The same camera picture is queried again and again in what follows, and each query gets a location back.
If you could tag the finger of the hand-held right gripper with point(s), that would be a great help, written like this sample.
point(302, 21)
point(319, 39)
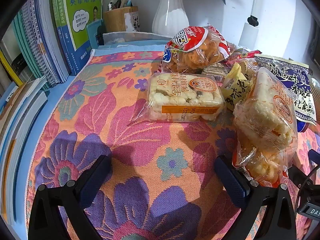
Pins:
point(298, 175)
point(315, 156)

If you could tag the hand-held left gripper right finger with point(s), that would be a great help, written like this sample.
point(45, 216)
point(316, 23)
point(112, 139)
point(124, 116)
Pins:
point(230, 180)

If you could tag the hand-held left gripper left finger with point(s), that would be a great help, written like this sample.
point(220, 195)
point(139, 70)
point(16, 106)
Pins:
point(100, 175)

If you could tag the red label fried snack bag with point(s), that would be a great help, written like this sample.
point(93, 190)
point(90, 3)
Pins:
point(200, 52)

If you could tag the floral woven cloth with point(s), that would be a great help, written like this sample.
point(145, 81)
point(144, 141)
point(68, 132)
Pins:
point(100, 120)

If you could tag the golden puffed rice cake packet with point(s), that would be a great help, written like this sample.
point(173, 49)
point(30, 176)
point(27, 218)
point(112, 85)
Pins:
point(265, 110)

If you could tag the blue white patterned snack bag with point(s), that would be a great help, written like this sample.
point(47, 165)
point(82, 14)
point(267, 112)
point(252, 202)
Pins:
point(295, 80)

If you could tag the yellow snack packet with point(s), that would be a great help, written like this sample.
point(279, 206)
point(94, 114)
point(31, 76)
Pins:
point(235, 92)

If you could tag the stack of lying books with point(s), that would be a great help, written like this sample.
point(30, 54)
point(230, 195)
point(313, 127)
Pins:
point(15, 130)

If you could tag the white puffed rice cake packet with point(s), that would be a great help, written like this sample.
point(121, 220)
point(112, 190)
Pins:
point(180, 97)

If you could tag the beige cracker packet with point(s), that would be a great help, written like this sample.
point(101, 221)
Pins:
point(215, 72)

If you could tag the red long snack packet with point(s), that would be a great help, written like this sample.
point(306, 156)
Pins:
point(246, 55)

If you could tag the white cylinder with black knob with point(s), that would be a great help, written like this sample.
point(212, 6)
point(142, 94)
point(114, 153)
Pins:
point(248, 33)

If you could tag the clear plastic container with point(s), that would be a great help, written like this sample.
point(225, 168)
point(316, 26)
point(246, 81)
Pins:
point(130, 38)

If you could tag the small blue box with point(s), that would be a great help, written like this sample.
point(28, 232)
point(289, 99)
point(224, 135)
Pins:
point(95, 33)

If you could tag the row of standing books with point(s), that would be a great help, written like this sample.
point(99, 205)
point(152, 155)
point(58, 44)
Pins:
point(45, 42)

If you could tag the wooden pen holder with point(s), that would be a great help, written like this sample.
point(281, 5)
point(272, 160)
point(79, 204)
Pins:
point(115, 20)

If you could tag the bunch of pens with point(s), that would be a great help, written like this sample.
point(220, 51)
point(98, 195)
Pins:
point(117, 5)

